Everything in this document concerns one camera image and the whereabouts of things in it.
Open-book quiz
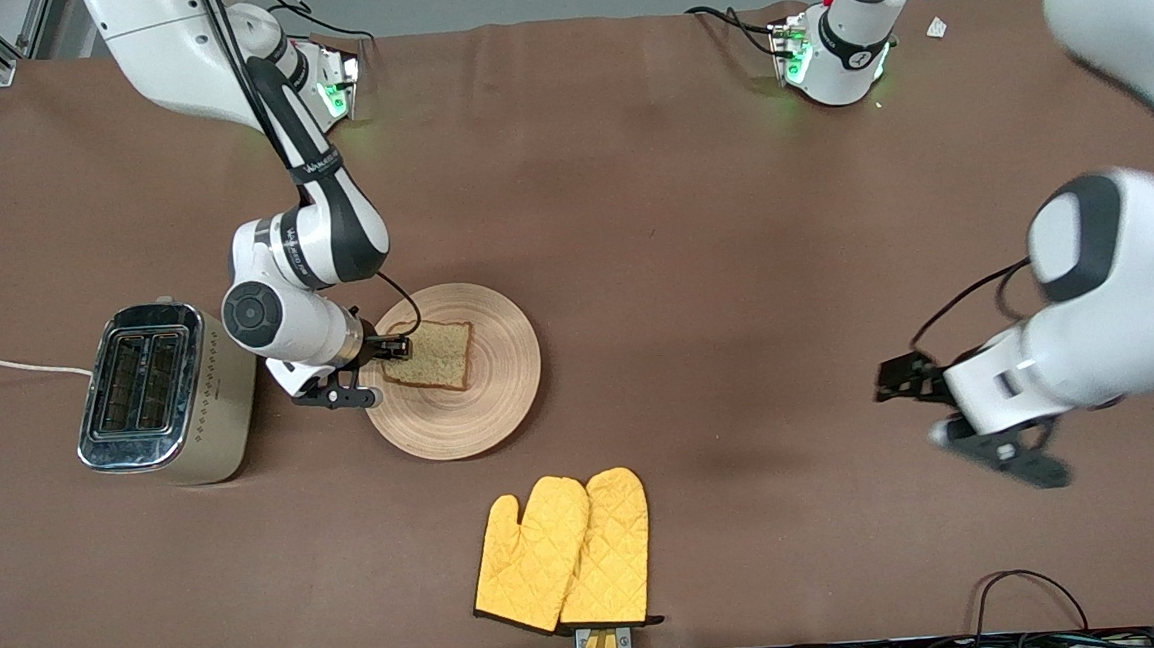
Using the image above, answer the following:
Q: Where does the brown bread slice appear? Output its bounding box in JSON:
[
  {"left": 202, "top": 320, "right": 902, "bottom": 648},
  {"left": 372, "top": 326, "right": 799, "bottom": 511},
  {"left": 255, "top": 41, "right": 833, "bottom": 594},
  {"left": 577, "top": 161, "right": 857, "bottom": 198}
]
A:
[{"left": 378, "top": 317, "right": 478, "bottom": 397}]

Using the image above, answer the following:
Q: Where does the round light wooden plate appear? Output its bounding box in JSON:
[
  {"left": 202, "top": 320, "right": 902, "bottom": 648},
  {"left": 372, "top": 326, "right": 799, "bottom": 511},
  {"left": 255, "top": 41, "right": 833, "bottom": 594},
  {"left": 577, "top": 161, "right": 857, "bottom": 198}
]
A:
[{"left": 352, "top": 277, "right": 548, "bottom": 467}]

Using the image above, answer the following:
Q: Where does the left arm base control box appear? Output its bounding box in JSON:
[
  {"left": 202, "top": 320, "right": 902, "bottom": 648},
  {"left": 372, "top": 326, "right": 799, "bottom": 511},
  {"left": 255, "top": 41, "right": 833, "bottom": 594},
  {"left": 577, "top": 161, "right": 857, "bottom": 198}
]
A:
[{"left": 768, "top": 13, "right": 816, "bottom": 90}]

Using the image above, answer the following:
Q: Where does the right arm base control box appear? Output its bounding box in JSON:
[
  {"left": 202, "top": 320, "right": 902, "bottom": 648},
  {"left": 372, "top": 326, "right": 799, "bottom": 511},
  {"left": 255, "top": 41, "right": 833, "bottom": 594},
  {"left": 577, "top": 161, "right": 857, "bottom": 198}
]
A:
[{"left": 311, "top": 41, "right": 366, "bottom": 122}]

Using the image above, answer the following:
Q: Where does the beige chrome two-slot toaster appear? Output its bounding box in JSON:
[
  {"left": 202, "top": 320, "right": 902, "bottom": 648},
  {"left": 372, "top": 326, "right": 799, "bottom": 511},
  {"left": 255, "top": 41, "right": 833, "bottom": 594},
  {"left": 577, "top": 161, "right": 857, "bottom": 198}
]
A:
[{"left": 68, "top": 292, "right": 266, "bottom": 494}]

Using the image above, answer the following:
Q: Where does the yellow quilted oven mitt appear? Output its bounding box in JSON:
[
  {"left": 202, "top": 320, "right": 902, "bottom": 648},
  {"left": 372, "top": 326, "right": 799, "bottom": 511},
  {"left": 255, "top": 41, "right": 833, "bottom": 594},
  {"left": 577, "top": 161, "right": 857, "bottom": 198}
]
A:
[
  {"left": 549, "top": 465, "right": 666, "bottom": 633},
  {"left": 465, "top": 474, "right": 599, "bottom": 640}
]

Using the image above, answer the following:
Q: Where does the brown table cover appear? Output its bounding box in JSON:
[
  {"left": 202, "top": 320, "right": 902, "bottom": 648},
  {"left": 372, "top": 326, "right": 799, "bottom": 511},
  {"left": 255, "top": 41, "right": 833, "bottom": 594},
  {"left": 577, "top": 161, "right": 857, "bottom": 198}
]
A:
[{"left": 0, "top": 0, "right": 1154, "bottom": 648}]

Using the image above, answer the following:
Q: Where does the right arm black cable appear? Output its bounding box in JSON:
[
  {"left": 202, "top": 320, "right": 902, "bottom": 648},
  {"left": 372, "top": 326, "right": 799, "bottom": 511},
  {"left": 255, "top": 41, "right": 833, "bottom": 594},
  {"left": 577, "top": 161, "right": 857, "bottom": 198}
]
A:
[{"left": 199, "top": 0, "right": 425, "bottom": 349}]

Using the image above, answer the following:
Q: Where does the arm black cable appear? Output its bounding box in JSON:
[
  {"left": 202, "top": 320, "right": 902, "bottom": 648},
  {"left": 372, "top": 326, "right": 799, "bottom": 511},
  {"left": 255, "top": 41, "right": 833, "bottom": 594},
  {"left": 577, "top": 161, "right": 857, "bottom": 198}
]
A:
[
  {"left": 199, "top": 0, "right": 425, "bottom": 349},
  {"left": 904, "top": 256, "right": 1040, "bottom": 357}
]

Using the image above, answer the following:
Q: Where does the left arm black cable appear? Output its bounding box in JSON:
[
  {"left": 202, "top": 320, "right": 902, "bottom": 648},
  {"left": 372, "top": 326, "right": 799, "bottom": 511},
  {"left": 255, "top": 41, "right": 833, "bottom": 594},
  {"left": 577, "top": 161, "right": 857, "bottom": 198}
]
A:
[{"left": 904, "top": 256, "right": 1040, "bottom": 357}]

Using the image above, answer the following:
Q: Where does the black looped cable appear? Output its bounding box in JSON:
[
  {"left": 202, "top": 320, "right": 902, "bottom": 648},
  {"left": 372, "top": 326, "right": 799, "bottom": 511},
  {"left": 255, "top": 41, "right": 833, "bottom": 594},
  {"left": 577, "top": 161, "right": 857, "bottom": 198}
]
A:
[{"left": 967, "top": 564, "right": 1091, "bottom": 641}]

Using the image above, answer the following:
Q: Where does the black base cable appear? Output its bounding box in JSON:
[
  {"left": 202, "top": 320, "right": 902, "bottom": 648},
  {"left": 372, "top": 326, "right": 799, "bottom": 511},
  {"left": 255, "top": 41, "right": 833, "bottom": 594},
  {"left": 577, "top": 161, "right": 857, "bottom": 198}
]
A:
[
  {"left": 262, "top": 0, "right": 376, "bottom": 50},
  {"left": 684, "top": 0, "right": 784, "bottom": 64}
]

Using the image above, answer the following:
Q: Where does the white toaster power cord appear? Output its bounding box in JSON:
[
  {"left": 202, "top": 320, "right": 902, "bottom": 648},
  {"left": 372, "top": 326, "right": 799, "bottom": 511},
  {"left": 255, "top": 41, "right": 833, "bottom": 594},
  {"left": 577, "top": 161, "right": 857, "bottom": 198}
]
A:
[{"left": 0, "top": 351, "right": 94, "bottom": 383}]

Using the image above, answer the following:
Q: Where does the small metal bracket plate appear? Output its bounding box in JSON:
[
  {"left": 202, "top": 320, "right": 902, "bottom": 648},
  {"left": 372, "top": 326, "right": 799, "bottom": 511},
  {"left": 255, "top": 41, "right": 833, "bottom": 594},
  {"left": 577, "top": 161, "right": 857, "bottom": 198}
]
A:
[{"left": 573, "top": 623, "right": 634, "bottom": 648}]

